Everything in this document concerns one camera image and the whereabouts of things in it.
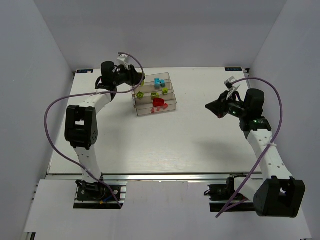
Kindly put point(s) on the clear bin back row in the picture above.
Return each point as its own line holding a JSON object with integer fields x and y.
{"x": 149, "y": 79}

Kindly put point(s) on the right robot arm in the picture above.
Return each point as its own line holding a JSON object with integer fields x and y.
{"x": 280, "y": 194}

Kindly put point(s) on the small green lego piece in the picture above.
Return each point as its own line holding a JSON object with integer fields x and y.
{"x": 139, "y": 95}

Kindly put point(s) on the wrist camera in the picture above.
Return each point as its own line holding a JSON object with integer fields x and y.
{"x": 231, "y": 86}
{"x": 123, "y": 59}

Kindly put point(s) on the clear bin third row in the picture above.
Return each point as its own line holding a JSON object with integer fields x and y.
{"x": 152, "y": 88}

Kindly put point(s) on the red rounded lego brick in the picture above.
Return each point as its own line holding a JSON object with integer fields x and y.
{"x": 158, "y": 102}

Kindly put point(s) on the clear bin second row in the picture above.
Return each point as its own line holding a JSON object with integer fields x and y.
{"x": 147, "y": 99}

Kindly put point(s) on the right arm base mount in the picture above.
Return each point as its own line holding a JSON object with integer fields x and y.
{"x": 219, "y": 194}

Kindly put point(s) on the aluminium table rail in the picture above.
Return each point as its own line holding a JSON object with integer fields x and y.
{"x": 152, "y": 176}

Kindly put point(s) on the clear bin nearest front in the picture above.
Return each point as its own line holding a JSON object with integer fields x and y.
{"x": 145, "y": 109}

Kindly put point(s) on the blue rounded lego brick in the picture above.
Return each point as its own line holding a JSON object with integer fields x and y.
{"x": 157, "y": 83}

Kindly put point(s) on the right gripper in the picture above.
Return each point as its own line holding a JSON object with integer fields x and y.
{"x": 223, "y": 105}

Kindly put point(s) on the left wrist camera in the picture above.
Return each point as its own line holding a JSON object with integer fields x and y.
{"x": 123, "y": 59}

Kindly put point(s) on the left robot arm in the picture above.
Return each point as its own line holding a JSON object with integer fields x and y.
{"x": 81, "y": 125}

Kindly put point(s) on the green rounded lego brick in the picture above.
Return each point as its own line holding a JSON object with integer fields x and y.
{"x": 154, "y": 95}

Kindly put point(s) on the left blue corner label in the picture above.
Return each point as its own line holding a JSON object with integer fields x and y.
{"x": 84, "y": 71}

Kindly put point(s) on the green square lego brick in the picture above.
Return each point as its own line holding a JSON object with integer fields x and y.
{"x": 165, "y": 90}

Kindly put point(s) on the blue corner label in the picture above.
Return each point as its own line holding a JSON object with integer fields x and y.
{"x": 233, "y": 69}
{"x": 84, "y": 71}

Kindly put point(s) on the right blue corner label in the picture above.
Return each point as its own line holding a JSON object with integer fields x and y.
{"x": 233, "y": 69}

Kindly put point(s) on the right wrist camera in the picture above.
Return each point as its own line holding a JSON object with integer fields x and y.
{"x": 231, "y": 86}

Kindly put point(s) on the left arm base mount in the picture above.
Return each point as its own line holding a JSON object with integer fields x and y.
{"x": 97, "y": 196}

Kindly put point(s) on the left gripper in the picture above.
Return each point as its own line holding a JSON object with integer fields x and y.
{"x": 133, "y": 76}

